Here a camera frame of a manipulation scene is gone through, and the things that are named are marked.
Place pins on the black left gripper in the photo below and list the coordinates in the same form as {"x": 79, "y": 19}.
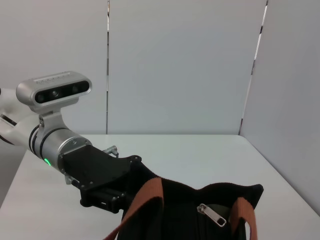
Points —
{"x": 97, "y": 170}

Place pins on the silver zipper pull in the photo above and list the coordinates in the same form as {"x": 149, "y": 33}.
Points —
{"x": 212, "y": 215}

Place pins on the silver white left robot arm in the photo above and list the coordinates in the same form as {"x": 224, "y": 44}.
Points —
{"x": 50, "y": 145}

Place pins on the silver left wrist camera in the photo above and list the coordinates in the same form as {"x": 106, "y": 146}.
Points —
{"x": 55, "y": 91}

